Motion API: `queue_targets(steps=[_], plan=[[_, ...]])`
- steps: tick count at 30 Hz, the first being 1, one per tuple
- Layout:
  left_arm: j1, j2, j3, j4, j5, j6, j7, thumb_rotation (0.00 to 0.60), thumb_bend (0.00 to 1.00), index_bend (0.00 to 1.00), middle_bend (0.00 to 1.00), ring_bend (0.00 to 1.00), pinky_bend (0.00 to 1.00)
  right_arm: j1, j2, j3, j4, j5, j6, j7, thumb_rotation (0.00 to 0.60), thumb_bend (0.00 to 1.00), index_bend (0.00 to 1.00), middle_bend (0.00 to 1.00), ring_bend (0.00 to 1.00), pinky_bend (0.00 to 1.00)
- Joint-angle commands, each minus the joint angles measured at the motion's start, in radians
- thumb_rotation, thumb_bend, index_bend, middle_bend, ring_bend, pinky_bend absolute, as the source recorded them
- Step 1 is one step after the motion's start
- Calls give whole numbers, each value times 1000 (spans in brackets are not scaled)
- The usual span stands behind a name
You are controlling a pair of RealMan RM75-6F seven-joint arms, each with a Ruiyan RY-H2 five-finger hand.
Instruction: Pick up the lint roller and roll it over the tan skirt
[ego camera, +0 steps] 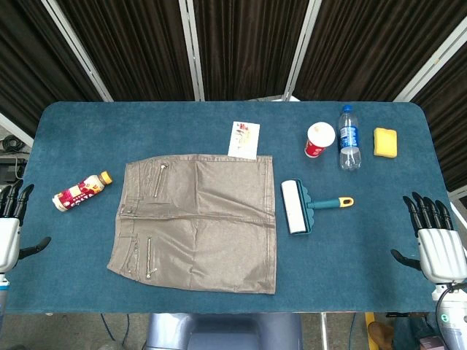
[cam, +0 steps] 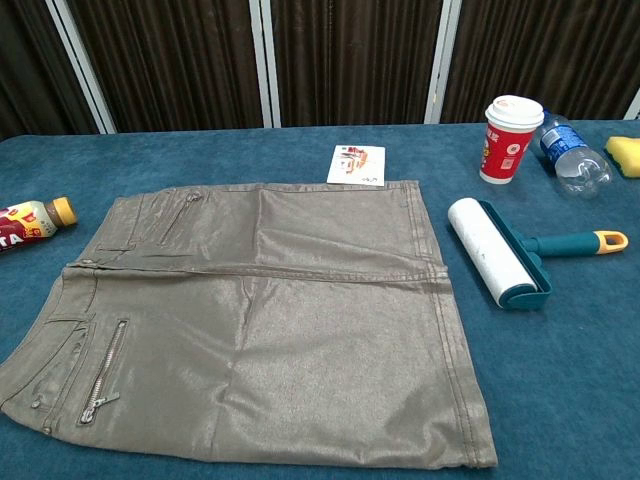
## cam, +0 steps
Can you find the yellow sponge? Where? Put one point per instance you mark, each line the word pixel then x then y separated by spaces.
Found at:
pixel 625 155

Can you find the clear water bottle, blue label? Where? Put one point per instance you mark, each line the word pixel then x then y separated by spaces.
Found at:
pixel 575 160

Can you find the white printed card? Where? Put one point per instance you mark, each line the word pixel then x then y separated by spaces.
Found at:
pixel 355 165

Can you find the Costa coffee bottle, tan cap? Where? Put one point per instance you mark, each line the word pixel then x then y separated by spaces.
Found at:
pixel 30 222

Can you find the shiny brown skirt with zippers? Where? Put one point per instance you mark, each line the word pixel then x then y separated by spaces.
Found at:
pixel 300 325

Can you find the dark brown folding screen panel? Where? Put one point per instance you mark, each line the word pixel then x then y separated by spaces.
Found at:
pixel 540 50
pixel 175 60
pixel 30 60
pixel 350 60

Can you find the blue velvet table cover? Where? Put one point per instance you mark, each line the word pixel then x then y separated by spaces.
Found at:
pixel 550 375

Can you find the red paper cup, white lid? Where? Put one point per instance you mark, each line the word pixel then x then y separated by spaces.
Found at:
pixel 505 150

